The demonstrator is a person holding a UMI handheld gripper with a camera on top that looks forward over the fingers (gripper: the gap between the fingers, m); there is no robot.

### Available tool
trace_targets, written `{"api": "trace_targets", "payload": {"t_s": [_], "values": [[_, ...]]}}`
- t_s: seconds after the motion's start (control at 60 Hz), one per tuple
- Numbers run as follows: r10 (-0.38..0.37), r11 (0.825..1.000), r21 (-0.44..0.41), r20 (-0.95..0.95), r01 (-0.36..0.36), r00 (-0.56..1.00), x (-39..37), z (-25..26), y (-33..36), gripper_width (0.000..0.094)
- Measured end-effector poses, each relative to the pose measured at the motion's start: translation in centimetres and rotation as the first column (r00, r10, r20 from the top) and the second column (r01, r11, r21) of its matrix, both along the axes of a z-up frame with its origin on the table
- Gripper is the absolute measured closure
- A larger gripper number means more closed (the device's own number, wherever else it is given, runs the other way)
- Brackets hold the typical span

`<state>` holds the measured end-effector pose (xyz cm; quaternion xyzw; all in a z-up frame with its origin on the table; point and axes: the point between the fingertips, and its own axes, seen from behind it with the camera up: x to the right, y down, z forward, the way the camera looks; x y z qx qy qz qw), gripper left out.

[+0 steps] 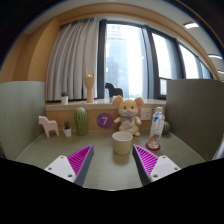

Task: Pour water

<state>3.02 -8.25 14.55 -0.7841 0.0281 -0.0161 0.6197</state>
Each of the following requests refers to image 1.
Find wooden hand model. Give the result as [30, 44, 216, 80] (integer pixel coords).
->
[83, 67, 96, 104]

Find small plant in white pot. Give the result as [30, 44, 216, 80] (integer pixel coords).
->
[62, 120, 73, 138]
[60, 91, 70, 106]

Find yellow plush mouse toy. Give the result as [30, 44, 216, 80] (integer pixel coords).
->
[111, 95, 145, 137]

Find flat round red coaster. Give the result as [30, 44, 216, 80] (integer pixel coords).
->
[145, 142, 162, 152]

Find clear plastic drink bottle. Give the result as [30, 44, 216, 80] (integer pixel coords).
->
[147, 106, 166, 150]

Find white wall socket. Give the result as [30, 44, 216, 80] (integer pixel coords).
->
[140, 107, 153, 121]

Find grey-green desk partition panel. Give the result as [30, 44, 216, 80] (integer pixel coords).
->
[0, 80, 47, 161]
[165, 78, 224, 162]

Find round green cactus figure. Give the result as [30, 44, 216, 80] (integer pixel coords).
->
[161, 121, 171, 136]

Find ceiling lights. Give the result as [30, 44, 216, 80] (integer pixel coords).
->
[183, 21, 224, 74]

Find black horse figure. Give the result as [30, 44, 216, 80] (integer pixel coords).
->
[104, 82, 124, 99]

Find dark-framed window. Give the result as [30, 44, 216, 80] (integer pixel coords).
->
[97, 18, 214, 100]

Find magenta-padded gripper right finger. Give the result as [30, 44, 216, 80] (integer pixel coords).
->
[132, 143, 182, 186]

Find wooden window ledge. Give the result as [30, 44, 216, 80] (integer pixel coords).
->
[44, 98, 168, 132]

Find tall green cactus figure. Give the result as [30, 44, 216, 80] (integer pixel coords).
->
[73, 106, 89, 137]

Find pale yellow-green cup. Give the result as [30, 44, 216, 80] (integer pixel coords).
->
[111, 130, 134, 156]

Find round purple number sign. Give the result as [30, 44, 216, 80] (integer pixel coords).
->
[96, 112, 115, 130]

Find grey-beige curtain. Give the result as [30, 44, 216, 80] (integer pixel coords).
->
[44, 18, 101, 102]

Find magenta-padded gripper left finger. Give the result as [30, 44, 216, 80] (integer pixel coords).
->
[43, 144, 95, 187]

